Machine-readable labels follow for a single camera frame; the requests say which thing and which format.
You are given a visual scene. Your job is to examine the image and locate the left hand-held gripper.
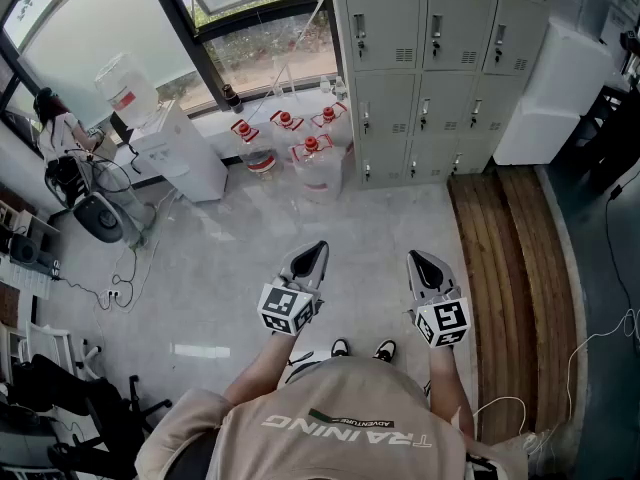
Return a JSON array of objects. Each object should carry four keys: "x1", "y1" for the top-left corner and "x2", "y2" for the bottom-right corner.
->
[{"x1": 257, "y1": 240, "x2": 330, "y2": 338}]

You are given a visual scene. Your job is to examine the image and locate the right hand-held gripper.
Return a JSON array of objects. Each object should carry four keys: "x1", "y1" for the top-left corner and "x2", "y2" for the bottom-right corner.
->
[{"x1": 404, "y1": 250, "x2": 472, "y2": 349}]

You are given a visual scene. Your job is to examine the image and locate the grey metal locker cabinet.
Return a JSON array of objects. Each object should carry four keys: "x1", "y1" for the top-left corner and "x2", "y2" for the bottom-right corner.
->
[{"x1": 327, "y1": 0, "x2": 559, "y2": 191}]

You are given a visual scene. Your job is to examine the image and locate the person's right forearm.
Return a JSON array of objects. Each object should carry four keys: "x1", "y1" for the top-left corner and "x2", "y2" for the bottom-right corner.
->
[{"x1": 428, "y1": 345, "x2": 476, "y2": 439}]

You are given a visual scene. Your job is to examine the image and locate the person's left forearm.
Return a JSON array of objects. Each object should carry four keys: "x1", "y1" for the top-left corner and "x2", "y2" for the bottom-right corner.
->
[{"x1": 223, "y1": 331, "x2": 296, "y2": 405}]

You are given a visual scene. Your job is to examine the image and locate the brown wooden plank platform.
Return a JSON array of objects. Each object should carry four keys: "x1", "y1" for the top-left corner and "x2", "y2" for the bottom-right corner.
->
[{"x1": 446, "y1": 165, "x2": 581, "y2": 447}]

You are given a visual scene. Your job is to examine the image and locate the person's right shoe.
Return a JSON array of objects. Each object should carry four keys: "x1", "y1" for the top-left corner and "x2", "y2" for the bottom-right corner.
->
[{"x1": 372, "y1": 338, "x2": 397, "y2": 363}]

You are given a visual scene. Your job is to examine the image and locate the large clear red-capped water jug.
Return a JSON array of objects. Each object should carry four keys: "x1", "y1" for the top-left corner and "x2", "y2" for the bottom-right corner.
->
[{"x1": 289, "y1": 134, "x2": 351, "y2": 205}]

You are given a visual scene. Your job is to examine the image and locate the white water dispenser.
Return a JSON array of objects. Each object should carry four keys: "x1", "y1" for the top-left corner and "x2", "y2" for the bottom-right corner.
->
[{"x1": 128, "y1": 100, "x2": 230, "y2": 204}]

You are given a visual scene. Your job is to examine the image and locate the dark bottle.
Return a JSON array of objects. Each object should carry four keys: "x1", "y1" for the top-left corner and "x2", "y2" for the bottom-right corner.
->
[{"x1": 222, "y1": 83, "x2": 244, "y2": 114}]

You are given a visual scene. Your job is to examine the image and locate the person's beige printed t-shirt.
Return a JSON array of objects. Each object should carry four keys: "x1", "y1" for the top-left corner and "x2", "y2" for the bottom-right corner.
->
[{"x1": 134, "y1": 356, "x2": 529, "y2": 480}]

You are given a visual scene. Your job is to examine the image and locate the black metal furniture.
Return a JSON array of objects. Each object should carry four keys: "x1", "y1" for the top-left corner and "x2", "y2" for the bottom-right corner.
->
[{"x1": 554, "y1": 42, "x2": 640, "y2": 194}]

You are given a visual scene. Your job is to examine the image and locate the black office chair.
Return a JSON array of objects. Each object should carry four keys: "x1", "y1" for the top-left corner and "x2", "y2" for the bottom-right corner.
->
[{"x1": 0, "y1": 352, "x2": 174, "y2": 480}]

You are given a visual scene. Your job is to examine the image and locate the clear dispenser water jug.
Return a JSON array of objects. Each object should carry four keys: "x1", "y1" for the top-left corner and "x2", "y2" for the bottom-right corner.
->
[{"x1": 94, "y1": 51, "x2": 161, "y2": 130}]

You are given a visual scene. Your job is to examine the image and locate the white office chair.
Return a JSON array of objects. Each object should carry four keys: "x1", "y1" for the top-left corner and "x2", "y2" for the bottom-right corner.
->
[{"x1": 24, "y1": 320, "x2": 104, "y2": 380}]

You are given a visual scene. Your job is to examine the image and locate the white floor cable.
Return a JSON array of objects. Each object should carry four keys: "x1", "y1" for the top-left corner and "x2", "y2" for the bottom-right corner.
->
[{"x1": 472, "y1": 309, "x2": 640, "y2": 457}]

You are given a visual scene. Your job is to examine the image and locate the black floor cable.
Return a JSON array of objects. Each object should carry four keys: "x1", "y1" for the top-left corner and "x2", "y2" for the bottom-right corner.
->
[{"x1": 49, "y1": 245, "x2": 140, "y2": 312}]

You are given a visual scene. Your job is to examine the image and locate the black cable with plug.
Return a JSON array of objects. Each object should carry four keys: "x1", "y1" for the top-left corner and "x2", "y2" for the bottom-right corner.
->
[{"x1": 604, "y1": 167, "x2": 640, "y2": 314}]

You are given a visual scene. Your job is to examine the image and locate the black window frame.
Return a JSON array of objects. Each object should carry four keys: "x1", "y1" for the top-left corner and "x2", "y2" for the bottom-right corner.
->
[{"x1": 0, "y1": 0, "x2": 351, "y2": 119}]

